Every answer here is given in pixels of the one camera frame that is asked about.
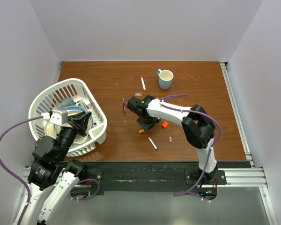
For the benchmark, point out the orange highlighter cap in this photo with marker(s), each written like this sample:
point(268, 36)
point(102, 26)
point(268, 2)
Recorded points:
point(165, 124)

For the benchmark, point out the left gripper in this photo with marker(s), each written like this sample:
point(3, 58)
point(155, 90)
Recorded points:
point(78, 118)

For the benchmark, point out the white pink-tip pen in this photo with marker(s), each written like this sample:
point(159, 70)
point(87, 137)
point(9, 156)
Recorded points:
point(143, 83)

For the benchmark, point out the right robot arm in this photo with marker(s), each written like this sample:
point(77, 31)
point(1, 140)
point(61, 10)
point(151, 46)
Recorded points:
point(197, 125)

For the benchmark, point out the white purple-tip pen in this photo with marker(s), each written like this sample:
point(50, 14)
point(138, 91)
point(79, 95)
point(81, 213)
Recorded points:
point(153, 144)

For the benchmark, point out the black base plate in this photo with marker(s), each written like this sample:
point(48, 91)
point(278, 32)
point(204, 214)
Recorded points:
point(137, 176)

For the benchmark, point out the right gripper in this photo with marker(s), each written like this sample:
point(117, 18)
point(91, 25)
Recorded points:
point(147, 127)

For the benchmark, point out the white laundry basket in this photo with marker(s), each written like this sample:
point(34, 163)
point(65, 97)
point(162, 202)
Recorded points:
point(80, 93)

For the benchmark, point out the stacked plates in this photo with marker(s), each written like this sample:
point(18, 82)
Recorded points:
point(52, 130)

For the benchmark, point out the grey object in basket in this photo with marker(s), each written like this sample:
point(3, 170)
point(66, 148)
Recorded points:
point(66, 102)

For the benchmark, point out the purple pen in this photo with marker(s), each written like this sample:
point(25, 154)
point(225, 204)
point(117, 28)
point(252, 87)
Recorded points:
point(124, 107)

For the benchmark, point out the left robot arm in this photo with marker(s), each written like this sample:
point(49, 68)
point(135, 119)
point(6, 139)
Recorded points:
point(49, 181)

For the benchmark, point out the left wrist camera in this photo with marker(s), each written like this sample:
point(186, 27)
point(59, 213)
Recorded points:
point(59, 117)

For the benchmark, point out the light blue mug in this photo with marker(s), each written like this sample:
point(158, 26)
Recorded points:
point(165, 78)

